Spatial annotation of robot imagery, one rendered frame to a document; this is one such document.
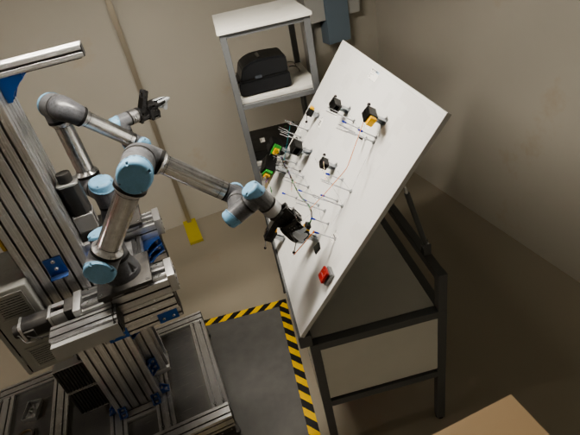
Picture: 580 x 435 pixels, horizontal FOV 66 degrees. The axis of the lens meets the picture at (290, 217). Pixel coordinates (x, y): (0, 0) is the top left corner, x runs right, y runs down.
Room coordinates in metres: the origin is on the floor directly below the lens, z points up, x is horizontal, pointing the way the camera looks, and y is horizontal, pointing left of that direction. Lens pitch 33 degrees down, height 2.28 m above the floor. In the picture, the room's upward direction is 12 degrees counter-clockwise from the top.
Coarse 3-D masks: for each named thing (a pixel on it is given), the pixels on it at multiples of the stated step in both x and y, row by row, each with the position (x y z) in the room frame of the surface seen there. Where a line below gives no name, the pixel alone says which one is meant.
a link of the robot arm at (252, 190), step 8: (248, 184) 1.46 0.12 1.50; (256, 184) 1.43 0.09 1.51; (248, 192) 1.41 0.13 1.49; (256, 192) 1.41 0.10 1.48; (264, 192) 1.43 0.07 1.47; (248, 200) 1.42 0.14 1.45; (256, 200) 1.41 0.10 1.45; (264, 200) 1.41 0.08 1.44; (272, 200) 1.43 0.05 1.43; (256, 208) 1.41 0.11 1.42; (264, 208) 1.41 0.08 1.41
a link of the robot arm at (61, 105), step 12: (60, 96) 2.05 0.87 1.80; (48, 108) 2.02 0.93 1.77; (60, 108) 2.00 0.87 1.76; (72, 108) 2.01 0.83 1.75; (84, 108) 2.05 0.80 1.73; (60, 120) 2.01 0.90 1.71; (72, 120) 2.00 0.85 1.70; (84, 120) 2.02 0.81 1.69; (96, 120) 2.06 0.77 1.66; (108, 120) 2.12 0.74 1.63; (108, 132) 2.08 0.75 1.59; (120, 132) 2.11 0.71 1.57; (132, 132) 2.17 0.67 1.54
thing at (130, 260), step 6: (126, 258) 1.52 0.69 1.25; (132, 258) 1.55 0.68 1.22; (120, 264) 1.49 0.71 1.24; (126, 264) 1.51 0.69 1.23; (132, 264) 1.52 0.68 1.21; (138, 264) 1.55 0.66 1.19; (120, 270) 1.49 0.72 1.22; (126, 270) 1.49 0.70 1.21; (132, 270) 1.52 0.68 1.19; (138, 270) 1.53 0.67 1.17; (120, 276) 1.48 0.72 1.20; (126, 276) 1.48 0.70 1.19; (132, 276) 1.49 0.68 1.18; (114, 282) 1.47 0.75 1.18; (120, 282) 1.47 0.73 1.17; (126, 282) 1.47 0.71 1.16
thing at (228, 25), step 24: (288, 0) 3.00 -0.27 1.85; (216, 24) 2.71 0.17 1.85; (240, 24) 2.55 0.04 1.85; (264, 24) 2.49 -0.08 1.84; (288, 24) 2.51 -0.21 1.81; (312, 48) 2.51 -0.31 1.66; (312, 72) 2.51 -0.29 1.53; (240, 96) 2.49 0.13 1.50; (264, 96) 2.53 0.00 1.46; (288, 96) 2.51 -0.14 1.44; (240, 120) 2.48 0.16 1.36; (264, 216) 3.03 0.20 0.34
